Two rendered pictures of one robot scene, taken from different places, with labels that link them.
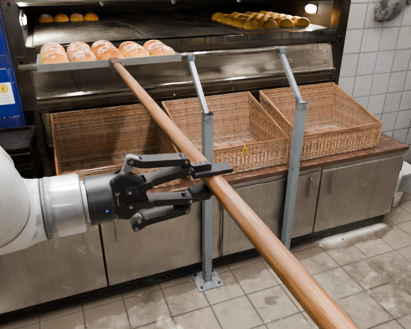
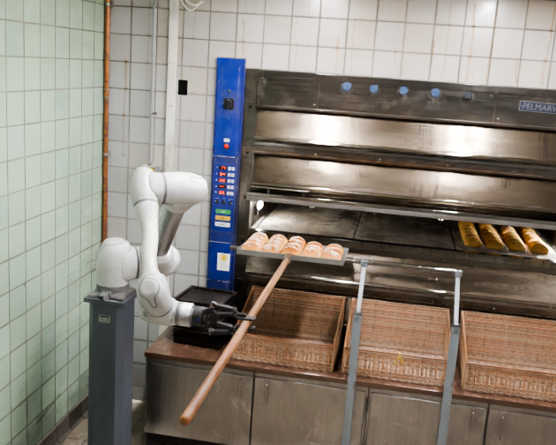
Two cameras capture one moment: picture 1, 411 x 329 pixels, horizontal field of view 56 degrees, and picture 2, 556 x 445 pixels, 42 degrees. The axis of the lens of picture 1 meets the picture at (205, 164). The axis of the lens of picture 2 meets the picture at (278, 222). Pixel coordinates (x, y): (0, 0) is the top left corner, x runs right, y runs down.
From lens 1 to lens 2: 2.21 m
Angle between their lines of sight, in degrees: 32
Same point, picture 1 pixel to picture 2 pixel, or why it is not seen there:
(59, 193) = (184, 307)
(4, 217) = (159, 301)
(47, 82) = (258, 260)
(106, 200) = (198, 315)
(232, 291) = not seen: outside the picture
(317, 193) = (483, 433)
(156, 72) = (352, 269)
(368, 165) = (554, 422)
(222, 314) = not seen: outside the picture
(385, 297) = not seen: outside the picture
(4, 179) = (162, 291)
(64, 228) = (181, 320)
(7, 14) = (242, 204)
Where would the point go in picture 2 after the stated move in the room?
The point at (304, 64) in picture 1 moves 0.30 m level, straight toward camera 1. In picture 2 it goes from (522, 294) to (495, 304)
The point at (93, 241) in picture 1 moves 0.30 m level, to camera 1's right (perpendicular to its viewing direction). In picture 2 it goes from (245, 398) to (295, 415)
